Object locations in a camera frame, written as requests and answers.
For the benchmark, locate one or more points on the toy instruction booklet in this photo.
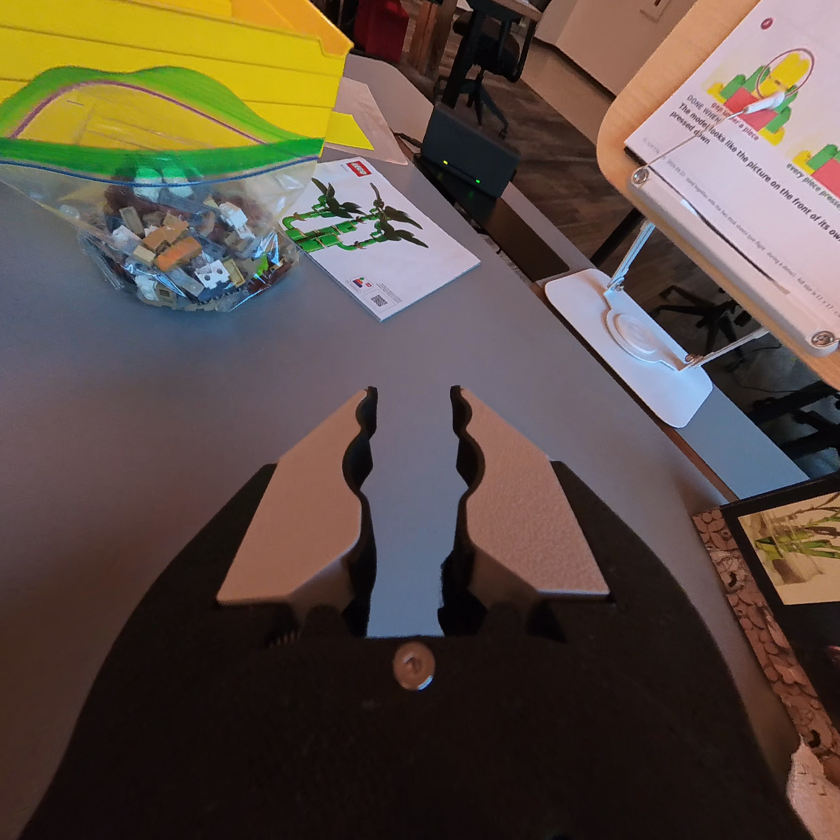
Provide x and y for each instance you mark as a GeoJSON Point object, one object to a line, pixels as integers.
{"type": "Point", "coordinates": [433, 262]}

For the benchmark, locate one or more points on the black toy set box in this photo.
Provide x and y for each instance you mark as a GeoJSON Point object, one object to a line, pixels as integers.
{"type": "Point", "coordinates": [807, 643]}

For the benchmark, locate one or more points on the yellow plastic bin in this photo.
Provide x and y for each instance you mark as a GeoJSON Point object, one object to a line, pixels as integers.
{"type": "Point", "coordinates": [197, 46]}

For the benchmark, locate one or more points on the clear zip bag green seal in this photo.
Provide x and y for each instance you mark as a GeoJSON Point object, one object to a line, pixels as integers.
{"type": "Point", "coordinates": [164, 154]}

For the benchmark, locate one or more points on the grey desk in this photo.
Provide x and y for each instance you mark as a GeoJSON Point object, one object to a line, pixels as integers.
{"type": "Point", "coordinates": [525, 367]}

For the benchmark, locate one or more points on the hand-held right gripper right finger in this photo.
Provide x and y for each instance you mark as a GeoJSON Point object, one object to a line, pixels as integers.
{"type": "Point", "coordinates": [531, 531]}

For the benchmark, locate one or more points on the wooden board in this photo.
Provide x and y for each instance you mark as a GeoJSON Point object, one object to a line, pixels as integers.
{"type": "Point", "coordinates": [630, 118]}

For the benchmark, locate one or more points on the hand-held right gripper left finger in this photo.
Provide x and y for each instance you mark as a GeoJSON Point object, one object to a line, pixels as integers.
{"type": "Point", "coordinates": [295, 531]}

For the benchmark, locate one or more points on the clear plastic sheet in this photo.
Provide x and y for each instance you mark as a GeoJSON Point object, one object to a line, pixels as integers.
{"type": "Point", "coordinates": [374, 111]}

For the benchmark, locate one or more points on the black office chair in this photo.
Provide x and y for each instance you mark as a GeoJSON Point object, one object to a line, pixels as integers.
{"type": "Point", "coordinates": [709, 315]}
{"type": "Point", "coordinates": [485, 59]}

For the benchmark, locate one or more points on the black device with green lights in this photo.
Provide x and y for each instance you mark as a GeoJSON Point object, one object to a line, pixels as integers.
{"type": "Point", "coordinates": [469, 144]}

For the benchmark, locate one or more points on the yellow sticky note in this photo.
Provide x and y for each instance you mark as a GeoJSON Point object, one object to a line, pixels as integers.
{"type": "Point", "coordinates": [348, 134]}

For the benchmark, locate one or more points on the pile of mixed toy bricks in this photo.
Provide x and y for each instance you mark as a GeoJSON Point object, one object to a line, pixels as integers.
{"type": "Point", "coordinates": [190, 256]}

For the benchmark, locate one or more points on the red plastic container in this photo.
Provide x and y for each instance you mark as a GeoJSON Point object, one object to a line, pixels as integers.
{"type": "Point", "coordinates": [384, 29]}

